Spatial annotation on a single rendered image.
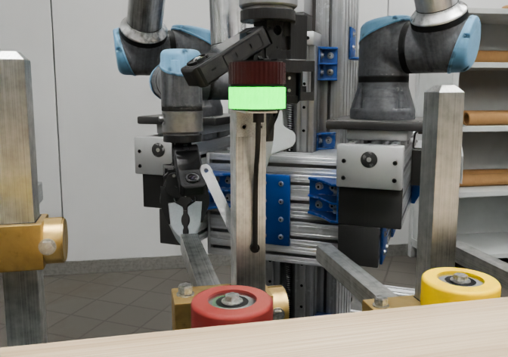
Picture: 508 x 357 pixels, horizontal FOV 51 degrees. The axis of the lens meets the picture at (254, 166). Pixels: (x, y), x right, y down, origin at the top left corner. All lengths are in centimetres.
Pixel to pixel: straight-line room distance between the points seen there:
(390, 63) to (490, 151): 268
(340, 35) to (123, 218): 217
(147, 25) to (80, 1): 197
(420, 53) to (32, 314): 91
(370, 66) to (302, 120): 24
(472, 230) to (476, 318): 337
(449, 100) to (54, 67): 278
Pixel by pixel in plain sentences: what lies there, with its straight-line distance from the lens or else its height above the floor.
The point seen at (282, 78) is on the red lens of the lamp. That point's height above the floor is 112.
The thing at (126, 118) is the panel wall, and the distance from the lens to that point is 321.
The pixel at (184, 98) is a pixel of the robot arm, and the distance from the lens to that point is 95.
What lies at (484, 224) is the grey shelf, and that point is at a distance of 395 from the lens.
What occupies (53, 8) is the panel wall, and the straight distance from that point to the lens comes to 329.
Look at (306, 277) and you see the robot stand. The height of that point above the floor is 60.
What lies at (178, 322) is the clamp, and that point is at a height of 85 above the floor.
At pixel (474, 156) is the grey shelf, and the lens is 381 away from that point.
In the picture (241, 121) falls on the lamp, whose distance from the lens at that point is 59.
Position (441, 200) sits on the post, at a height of 97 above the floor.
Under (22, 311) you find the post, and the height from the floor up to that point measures 87.
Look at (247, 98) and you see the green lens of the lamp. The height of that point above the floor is 110.
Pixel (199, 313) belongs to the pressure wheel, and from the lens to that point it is 51.
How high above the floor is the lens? 111
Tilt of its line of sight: 8 degrees down
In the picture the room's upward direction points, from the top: straight up
